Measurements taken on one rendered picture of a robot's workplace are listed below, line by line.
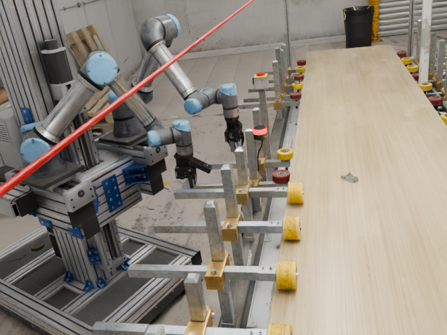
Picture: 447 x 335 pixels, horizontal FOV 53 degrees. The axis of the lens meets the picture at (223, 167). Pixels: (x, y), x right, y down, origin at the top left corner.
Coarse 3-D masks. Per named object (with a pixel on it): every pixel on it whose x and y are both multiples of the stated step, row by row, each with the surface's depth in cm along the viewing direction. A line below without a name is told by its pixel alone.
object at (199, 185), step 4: (196, 184) 212; (200, 184) 212; (204, 184) 211; (208, 184) 211; (212, 184) 210; (216, 184) 210; (220, 184) 209; (236, 184) 207; (260, 184) 204; (264, 184) 204; (268, 184) 203; (272, 184) 203; (276, 184) 202; (280, 184) 202; (284, 184) 201; (196, 188) 211; (200, 188) 211; (204, 188) 211; (208, 188) 210; (212, 188) 210; (216, 188) 209; (220, 188) 209
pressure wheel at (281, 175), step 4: (276, 172) 202; (280, 172) 201; (284, 172) 202; (288, 172) 201; (276, 176) 199; (280, 176) 198; (284, 176) 198; (288, 176) 199; (276, 180) 199; (280, 180) 198; (284, 180) 198; (288, 180) 199
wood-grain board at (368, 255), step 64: (320, 64) 380; (384, 64) 352; (320, 128) 246; (384, 128) 234; (320, 192) 182; (384, 192) 175; (320, 256) 144; (384, 256) 140; (320, 320) 119; (384, 320) 117
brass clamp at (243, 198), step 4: (248, 184) 181; (252, 184) 185; (236, 188) 179; (244, 188) 178; (248, 188) 179; (236, 192) 176; (244, 192) 175; (236, 196) 176; (240, 196) 176; (244, 196) 175; (248, 196) 178; (240, 200) 176; (244, 200) 176; (248, 200) 178; (240, 204) 177; (244, 204) 177
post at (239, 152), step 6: (240, 150) 175; (240, 156) 176; (240, 162) 177; (246, 162) 181; (240, 168) 178; (246, 168) 180; (240, 174) 180; (246, 174) 180; (240, 180) 181; (246, 180) 180; (246, 210) 186; (246, 216) 188; (252, 216) 190; (246, 234) 192; (252, 234) 191
